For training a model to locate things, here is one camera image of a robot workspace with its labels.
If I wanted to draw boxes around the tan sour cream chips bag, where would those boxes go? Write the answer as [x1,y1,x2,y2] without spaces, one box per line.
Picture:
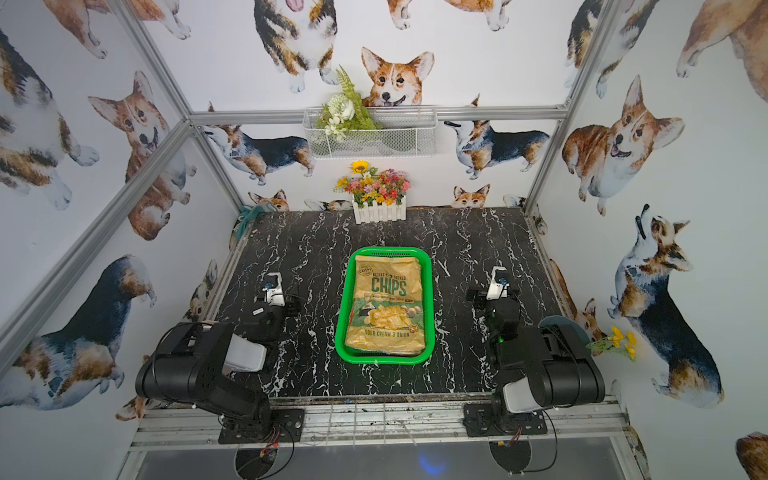
[345,255,426,356]

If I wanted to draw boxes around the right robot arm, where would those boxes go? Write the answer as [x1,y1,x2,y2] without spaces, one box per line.
[466,286,606,434]

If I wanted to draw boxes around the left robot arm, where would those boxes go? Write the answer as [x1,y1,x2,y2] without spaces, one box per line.
[135,290,305,444]

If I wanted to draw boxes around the green plastic basket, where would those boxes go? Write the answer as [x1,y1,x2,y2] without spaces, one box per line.
[335,246,436,365]

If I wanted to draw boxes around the teal cloth in corner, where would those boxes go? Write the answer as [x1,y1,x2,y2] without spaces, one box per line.
[232,204,274,242]

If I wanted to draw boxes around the grey blue pot right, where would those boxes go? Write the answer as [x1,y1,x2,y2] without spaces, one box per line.
[538,315,592,345]

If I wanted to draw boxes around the white picket fence flower box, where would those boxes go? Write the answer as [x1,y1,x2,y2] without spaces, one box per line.
[334,160,411,224]

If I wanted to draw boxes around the yellow artificial flowers right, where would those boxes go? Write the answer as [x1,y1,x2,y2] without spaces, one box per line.
[587,326,637,362]

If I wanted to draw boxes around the white green artificial flower bunch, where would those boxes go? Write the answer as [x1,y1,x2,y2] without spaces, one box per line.
[315,67,380,142]

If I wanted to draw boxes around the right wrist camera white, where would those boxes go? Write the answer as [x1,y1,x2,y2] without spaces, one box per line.
[486,266,510,301]

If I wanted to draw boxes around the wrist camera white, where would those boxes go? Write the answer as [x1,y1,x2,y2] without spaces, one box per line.
[263,272,285,307]
[486,266,510,301]

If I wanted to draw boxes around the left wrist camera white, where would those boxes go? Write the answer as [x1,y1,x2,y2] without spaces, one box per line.
[263,272,285,307]

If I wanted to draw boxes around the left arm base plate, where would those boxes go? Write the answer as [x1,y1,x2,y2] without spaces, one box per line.
[218,408,305,445]

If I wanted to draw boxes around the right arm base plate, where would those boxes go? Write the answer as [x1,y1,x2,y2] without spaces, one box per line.
[462,403,548,437]

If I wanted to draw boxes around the white wire wall basket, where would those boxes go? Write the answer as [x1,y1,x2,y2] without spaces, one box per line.
[302,107,437,159]

